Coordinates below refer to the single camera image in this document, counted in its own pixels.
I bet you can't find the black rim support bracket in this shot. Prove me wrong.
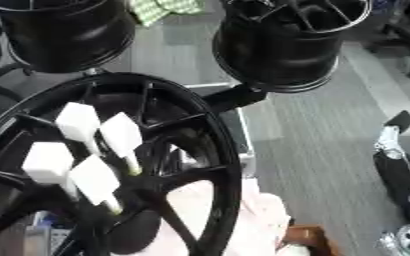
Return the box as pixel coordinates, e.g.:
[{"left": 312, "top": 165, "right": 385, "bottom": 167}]
[{"left": 199, "top": 83, "right": 270, "bottom": 115}]

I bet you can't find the black spoked wheel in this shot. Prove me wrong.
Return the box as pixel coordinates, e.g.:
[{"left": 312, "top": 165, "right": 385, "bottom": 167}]
[{"left": 0, "top": 71, "right": 244, "bottom": 256}]

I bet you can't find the black chair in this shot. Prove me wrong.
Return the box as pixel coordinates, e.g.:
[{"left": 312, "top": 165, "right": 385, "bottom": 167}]
[{"left": 366, "top": 0, "right": 410, "bottom": 80}]

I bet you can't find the green white checked cloth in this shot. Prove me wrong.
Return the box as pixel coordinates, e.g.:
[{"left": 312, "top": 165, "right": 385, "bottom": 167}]
[{"left": 128, "top": 0, "right": 205, "bottom": 28}]

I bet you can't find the black wheel rim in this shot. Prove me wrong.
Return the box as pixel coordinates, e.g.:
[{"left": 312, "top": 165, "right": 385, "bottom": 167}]
[
  {"left": 210, "top": 0, "right": 375, "bottom": 94},
  {"left": 0, "top": 0, "right": 139, "bottom": 74}
]

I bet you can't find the brown wooden box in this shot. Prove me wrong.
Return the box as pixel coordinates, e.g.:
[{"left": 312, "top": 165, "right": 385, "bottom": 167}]
[{"left": 278, "top": 224, "right": 340, "bottom": 256}]

